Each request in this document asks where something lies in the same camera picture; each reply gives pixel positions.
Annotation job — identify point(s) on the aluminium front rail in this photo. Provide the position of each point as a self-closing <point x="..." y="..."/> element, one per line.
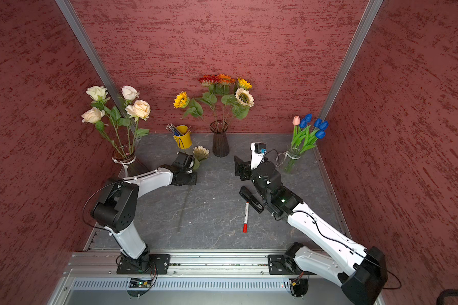
<point x="183" y="263"/>

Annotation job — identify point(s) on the blue tulip flower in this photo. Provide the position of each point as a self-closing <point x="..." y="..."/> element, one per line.
<point x="311" y="139"/>
<point x="299" y="139"/>
<point x="306" y="125"/>
<point x="323" y="126"/>
<point x="316" y="125"/>

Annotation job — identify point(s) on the aluminium corner profile right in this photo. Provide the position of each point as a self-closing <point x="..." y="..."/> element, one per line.
<point x="371" y="11"/>

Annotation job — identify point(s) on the pink tulip bud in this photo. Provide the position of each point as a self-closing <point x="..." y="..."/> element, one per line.
<point x="296" y="124"/>

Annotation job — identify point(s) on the yellow metal pen bucket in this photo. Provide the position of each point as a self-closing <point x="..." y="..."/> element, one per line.
<point x="183" y="140"/>

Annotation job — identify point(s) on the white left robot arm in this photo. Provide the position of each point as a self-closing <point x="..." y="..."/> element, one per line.
<point x="116" y="207"/>

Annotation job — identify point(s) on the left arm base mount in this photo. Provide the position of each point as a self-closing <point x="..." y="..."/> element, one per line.
<point x="149" y="264"/>

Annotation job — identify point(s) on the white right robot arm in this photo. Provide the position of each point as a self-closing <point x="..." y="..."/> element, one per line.
<point x="361" y="273"/>

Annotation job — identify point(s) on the aluminium corner profile left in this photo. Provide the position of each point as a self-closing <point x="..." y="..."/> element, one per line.
<point x="83" y="38"/>

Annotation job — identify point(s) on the red glass vase with ribbon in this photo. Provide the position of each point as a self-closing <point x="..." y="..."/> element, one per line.
<point x="131" y="165"/>

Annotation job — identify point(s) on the yellow sunflower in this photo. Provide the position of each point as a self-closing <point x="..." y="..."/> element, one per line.
<point x="190" y="106"/>
<point x="243" y="84"/>

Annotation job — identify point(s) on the pens in bucket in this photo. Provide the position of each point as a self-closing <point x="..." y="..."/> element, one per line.
<point x="170" y="127"/>

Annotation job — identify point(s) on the red gerbera flower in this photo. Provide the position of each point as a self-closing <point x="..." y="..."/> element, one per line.
<point x="209" y="82"/>

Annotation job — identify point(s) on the black stapler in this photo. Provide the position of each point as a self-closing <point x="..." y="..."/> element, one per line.
<point x="251" y="199"/>

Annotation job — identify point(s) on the white rose flower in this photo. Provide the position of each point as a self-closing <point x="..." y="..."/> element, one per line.
<point x="99" y="96"/>

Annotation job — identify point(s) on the clear glass vase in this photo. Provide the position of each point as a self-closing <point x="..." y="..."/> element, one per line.
<point x="289" y="159"/>

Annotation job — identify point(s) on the pale pink rose flower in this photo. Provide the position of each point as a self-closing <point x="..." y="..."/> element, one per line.
<point x="137" y="110"/>

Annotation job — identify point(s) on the aluminium corner profile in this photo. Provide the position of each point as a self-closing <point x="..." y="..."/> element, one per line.
<point x="371" y="11"/>
<point x="83" y="38"/>

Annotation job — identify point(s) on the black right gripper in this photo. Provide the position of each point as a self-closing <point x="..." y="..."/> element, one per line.
<point x="241" y="166"/>

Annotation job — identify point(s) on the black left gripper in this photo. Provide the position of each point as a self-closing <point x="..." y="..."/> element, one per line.
<point x="193" y="182"/>

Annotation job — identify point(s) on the red capped white marker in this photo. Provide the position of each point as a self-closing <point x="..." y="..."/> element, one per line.
<point x="246" y="217"/>

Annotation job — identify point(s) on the dark ribbed glass vase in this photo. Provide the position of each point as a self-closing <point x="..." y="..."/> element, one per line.
<point x="220" y="147"/>

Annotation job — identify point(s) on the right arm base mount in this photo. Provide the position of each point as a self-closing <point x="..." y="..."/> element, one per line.
<point x="277" y="265"/>

